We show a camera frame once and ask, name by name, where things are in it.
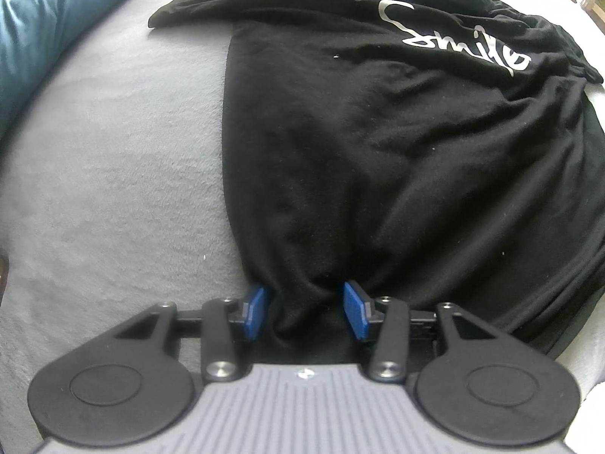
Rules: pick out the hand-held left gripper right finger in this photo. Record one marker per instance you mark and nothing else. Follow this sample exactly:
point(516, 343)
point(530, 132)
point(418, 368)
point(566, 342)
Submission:
point(354, 312)

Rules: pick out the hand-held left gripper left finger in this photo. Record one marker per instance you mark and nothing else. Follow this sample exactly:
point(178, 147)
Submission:
point(257, 312)

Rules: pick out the black t-shirt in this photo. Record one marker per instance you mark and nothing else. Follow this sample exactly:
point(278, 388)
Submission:
point(378, 151)

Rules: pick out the grey bed blanket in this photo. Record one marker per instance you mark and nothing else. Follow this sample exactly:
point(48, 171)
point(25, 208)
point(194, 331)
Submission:
point(118, 175)

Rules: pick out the blue duvet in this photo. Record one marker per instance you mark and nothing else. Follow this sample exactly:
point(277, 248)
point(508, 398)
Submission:
point(38, 23)

